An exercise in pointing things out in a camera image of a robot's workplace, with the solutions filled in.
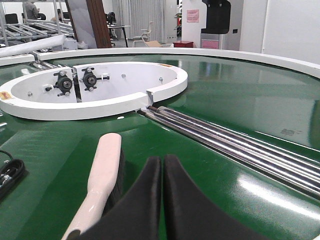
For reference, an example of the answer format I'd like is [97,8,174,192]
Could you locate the white outer conveyor rim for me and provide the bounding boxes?
[0,47,320,80]

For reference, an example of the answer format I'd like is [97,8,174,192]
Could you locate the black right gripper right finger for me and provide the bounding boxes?
[163,154,265,240]

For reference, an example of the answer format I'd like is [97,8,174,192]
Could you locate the white office chair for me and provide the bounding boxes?
[132,21,154,48]

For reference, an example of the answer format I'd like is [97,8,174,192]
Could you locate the orange warning sticker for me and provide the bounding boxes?
[0,91,12,100]

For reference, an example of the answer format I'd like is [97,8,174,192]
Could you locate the black cable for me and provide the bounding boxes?
[0,149,27,201]

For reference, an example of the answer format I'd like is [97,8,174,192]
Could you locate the white inner conveyor ring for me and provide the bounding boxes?
[0,61,189,121]

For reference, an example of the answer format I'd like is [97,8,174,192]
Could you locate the black kiosk machine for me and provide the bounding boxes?
[201,0,231,35]

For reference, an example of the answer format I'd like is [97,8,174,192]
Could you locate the black table with desk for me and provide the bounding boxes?
[107,24,131,48]

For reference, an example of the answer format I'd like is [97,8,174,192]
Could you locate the pink wall notice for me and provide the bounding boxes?
[186,9,200,23]

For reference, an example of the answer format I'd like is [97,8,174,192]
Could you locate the black bearing left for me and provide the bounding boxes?
[44,71,73,97]

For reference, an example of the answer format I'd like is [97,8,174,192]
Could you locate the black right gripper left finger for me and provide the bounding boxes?
[77,156,162,240]

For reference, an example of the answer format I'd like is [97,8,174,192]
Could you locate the steel conveyor rollers rear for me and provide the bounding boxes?
[29,51,69,71]

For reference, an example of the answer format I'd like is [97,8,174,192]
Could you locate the brown wooden pillar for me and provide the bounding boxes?
[86,0,112,49]

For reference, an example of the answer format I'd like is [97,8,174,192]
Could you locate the white rolled tube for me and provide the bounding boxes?
[0,34,66,58]

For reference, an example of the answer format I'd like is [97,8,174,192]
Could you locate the metal roller rack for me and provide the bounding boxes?
[0,0,74,47]

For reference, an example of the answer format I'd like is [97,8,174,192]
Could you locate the black bearing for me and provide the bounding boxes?
[44,71,73,97]
[81,67,110,92]

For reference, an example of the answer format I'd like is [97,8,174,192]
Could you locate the beige hand brush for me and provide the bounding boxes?
[62,133,122,240]

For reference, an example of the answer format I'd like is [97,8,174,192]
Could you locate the red box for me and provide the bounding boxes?
[173,40,194,48]

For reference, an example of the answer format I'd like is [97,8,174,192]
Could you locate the black bearing right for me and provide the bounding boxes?
[81,67,110,92]

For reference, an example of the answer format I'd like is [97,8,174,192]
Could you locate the steel conveyor rollers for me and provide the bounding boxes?
[138,106,320,199]
[29,51,69,71]

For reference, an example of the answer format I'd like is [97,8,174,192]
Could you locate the steel conveyor rollers right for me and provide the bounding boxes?
[138,106,320,199]

